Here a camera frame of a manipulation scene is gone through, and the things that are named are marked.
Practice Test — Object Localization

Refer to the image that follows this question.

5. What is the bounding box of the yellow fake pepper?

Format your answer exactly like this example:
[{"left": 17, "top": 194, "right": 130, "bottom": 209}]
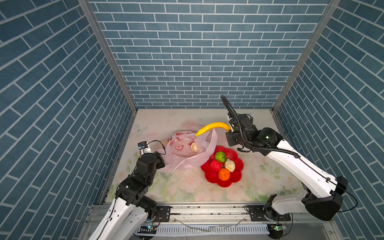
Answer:
[{"left": 195, "top": 122, "right": 231, "bottom": 137}]

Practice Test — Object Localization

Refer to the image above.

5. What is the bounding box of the green fake fruit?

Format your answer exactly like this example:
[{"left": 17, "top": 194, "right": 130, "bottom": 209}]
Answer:
[{"left": 215, "top": 151, "right": 228, "bottom": 163}]

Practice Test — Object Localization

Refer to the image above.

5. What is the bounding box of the beige fake bun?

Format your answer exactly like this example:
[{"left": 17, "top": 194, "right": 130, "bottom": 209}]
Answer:
[
  {"left": 191, "top": 143, "right": 198, "bottom": 153},
  {"left": 224, "top": 159, "right": 236, "bottom": 173}
]

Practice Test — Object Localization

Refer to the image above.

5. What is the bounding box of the pink plastic bag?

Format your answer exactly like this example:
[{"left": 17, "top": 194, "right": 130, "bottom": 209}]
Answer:
[{"left": 161, "top": 130, "right": 218, "bottom": 174}]

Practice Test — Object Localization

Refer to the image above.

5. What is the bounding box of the orange fake tangerine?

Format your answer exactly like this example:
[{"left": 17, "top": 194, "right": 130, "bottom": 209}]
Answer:
[{"left": 218, "top": 168, "right": 231, "bottom": 182}]

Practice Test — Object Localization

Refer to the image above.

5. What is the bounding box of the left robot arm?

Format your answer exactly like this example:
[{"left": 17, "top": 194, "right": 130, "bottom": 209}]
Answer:
[{"left": 90, "top": 152, "right": 165, "bottom": 240}]

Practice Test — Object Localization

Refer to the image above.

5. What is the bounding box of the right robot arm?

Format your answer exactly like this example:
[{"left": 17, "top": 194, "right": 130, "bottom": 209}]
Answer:
[{"left": 226, "top": 113, "right": 348, "bottom": 221}]

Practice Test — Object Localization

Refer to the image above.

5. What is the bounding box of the red flower-shaped plate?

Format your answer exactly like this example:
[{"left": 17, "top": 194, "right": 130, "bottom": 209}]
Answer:
[{"left": 201, "top": 146, "right": 244, "bottom": 188}]

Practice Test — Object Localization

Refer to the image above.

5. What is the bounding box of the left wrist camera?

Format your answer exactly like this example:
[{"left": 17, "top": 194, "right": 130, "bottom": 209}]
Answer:
[{"left": 138, "top": 141, "right": 152, "bottom": 156}]

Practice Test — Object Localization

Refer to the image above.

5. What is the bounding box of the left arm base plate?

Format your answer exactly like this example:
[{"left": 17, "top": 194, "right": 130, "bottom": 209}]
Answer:
[{"left": 151, "top": 206, "right": 171, "bottom": 223}]

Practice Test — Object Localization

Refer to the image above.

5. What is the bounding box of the aluminium front rail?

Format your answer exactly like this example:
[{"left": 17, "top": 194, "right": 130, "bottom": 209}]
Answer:
[{"left": 85, "top": 203, "right": 328, "bottom": 227}]

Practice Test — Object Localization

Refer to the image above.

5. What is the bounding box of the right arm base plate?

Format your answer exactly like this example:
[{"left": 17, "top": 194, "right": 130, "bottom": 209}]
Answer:
[{"left": 245, "top": 205, "right": 292, "bottom": 222}]

